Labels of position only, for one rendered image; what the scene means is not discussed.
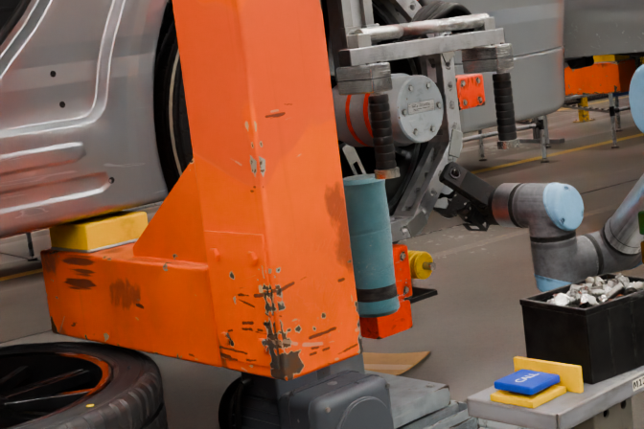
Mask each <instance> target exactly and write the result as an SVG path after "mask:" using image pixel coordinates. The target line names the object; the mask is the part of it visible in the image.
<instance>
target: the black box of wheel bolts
mask: <svg viewBox="0 0 644 429"><path fill-rule="evenodd" d="M519 304H520V305H521V307H522V317H523V326H524V335H525V345H526V354H527V358H533V359H539V360H545V361H552V362H559V363H565V364H571V365H578V366H581V367H582V375H583V382H584V383H587V384H592V385H593V384H595V383H598V382H601V381H603V380H606V379H608V378H611V377H614V376H616V375H618V374H621V373H625V372H628V371H630V370H633V369H636V368H638V367H641V366H643V365H644V278H643V277H636V276H628V275H624V274H622V273H619V274H612V273H604V274H601V275H598V276H595V277H588V278H586V279H585V280H582V281H578V282H574V283H571V284H567V285H564V286H561V287H558V288H554V289H551V290H548V291H545V292H541V293H539V294H536V295H533V296H529V297H526V298H523V299H520V300H519Z"/></svg>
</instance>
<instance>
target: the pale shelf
mask: <svg viewBox="0 0 644 429"><path fill-rule="evenodd" d="M583 385H584V391H583V392H582V393H574V392H569V391H566V393H565V394H563V395H560V396H558V397H555V398H553V399H551V400H549V401H547V402H545V403H543V404H542V405H540V406H538V407H536V408H528V407H523V406H517V405H513V404H508V403H502V402H497V401H492V400H491V397H490V395H491V394H493V393H495V392H497V391H499V390H498V389H495V385H493V386H492V387H490V388H487V389H485V390H483V391H481V392H479V393H476V394H474V395H471V396H468V397H467V405H468V414H469V417H473V418H482V419H486V420H491V421H496V422H501V423H506V424H511V425H515V426H519V427H524V428H529V429H570V428H572V427H574V426H576V425H578V424H580V423H582V422H584V421H586V420H588V419H590V418H593V417H595V416H596V415H598V414H600V413H602V412H604V411H606V410H607V409H609V408H611V407H613V406H615V405H617V404H619V403H621V402H622V401H624V400H626V399H628V398H630V397H632V396H634V395H637V394H639V393H641V392H643V391H644V365H643V366H641V367H638V368H636V369H633V370H630V371H628V372H625V373H621V374H618V375H616V376H614V377H611V378H608V379H606V380H603V381H601V382H598V383H595V384H593V385H592V384H587V383H584V382H583ZM558 423H559V426H558Z"/></svg>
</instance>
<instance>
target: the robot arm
mask: <svg viewBox="0 0 644 429"><path fill-rule="evenodd" d="M629 100H630V107H631V112H632V117H633V120H634V122H635V124H636V126H637V127H638V128H639V130H640V131H641V132H642V133H644V64H642V65H641V66H639V67H638V68H637V70H636V71H635V72H634V74H633V76H632V80H631V85H630V92H629ZM439 180H440V182H441V183H443V184H445V185H444V187H443V189H442V191H441V193H440V195H439V197H438V198H441V199H437V201H436V203H435V205H434V207H433V209H432V211H434V212H437V213H438V214H439V215H441V216H442V217H444V218H447V219H451V218H452V217H454V216H457V215H459V216H460V217H461V218H462V219H463V221H465V222H469V223H470V224H469V223H463V226H464V227H465V228H466V229H467V230H468V231H484V232H487V231H488V228H489V226H490V225H500V226H503V227H516V228H529V236H530V241H531V249H532V256H533V263H534V271H535V274H534V276H535V278H536V283H537V288H538V290H539V291H541V292H545V291H548V290H551V289H554V288H558V287H561V286H564V285H567V284H571V283H574V282H578V281H582V280H585V279H586V278H588V277H595V276H598V275H601V274H604V273H615V272H619V271H623V270H631V269H634V268H635V267H637V266H639V265H641V264H643V263H642V257H641V246H640V243H641V241H643V240H644V235H640V233H639V225H638V213H639V212H641V211H644V173H643V175H642V176H641V177H640V179H639V180H638V181H637V183H636V184H635V186H634V187H633V188H632V190H631V191H630V193H629V194H628V195H627V197H626V198H625V199H624V201H623V202H622V204H621V205H620V206H619V208H618V209H617V210H616V212H615V213H614V214H613V216H612V217H611V218H609V220H608V221H607V222H606V224H605V225H604V226H603V228H602V229H601V230H599V231H596V232H592V233H588V234H584V235H581V236H577V237H576V228H578V227H579V225H580V224H581V222H582V220H583V216H584V215H583V213H584V204H583V200H582V197H581V196H580V194H579V193H578V191H577V190H576V189H575V188H573V187H572V186H570V185H566V184H560V183H550V184H542V183H503V184H501V185H500V186H499V187H498V188H494V187H493V186H491V185H490V184H488V183H487V182H485V181H484V180H482V179H480V178H479V177H477V176H476V175H474V174H473V173H471V172H469V171H468V170H466V169H464V168H463V167H461V166H460V165H458V164H456V163H455V162H453V161H451V162H449V163H448V164H446V165H445V167H444V169H443V171H442V173H441V175H440V177H439ZM484 222H486V227H484V226H483V224H484ZM470 226H477V227H478V228H479V229H472V228H471V227H470Z"/></svg>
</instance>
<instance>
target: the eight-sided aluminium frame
mask: <svg viewBox="0 0 644 429"><path fill-rule="evenodd" d="M373 1H374V2H375V3H376V4H377V5H378V7H379V8H380V9H381V10H382V11H383V12H384V14H385V15H386V16H387V17H388V18H389V19H390V20H391V21H392V23H393V24H402V23H410V22H411V20H412V18H413V17H414V15H415V14H416V12H417V11H418V10H419V9H420V8H421V7H422V6H421V5H420V4H419V3H418V1H417V0H373ZM444 34H446V32H442V33H435V34H423V35H421V36H420V37H419V38H431V37H437V36H444ZM453 56H454V52H453V51H452V52H446V53H440V54H434V55H427V56H420V61H421V70H422V76H426V77H428V78H430V79H431V80H432V81H433V82H434V83H435V84H436V86H437V87H438V89H439V91H440V94H441V96H442V100H443V107H444V113H443V120H442V123H441V126H440V128H439V130H438V132H437V133H436V135H435V136H434V137H433V138H432V139H431V140H429V141H428V145H427V147H426V149H425V152H424V154H423V156H422V158H421V160H420V162H419V164H418V166H417V168H416V169H415V171H414V173H413V176H412V178H411V180H410V182H409V184H408V186H407V188H406V190H405V192H404V194H403V196H402V199H401V201H400V203H399V205H398V207H397V209H396V211H395V212H394V214H393V215H392V216H390V224H391V235H392V242H395V241H398V240H401V239H405V238H408V237H414V236H416V235H419V234H421V233H422V230H423V229H424V227H425V226H426V224H427V220H428V218H429V216H430V214H431V212H432V209H433V207H434V205H435V203H436V201H437V199H438V197H439V195H440V193H441V191H442V189H443V187H444V185H445V184H443V183H441V182H440V180H439V177H440V175H441V173H442V171H443V169H444V167H445V165H446V164H448V163H449V162H451V161H453V162H455V161H456V159H457V158H459V156H460V151H461V149H462V147H463V143H462V138H463V132H461V125H460V116H459V106H458V98H457V89H456V79H455V71H454V62H453Z"/></svg>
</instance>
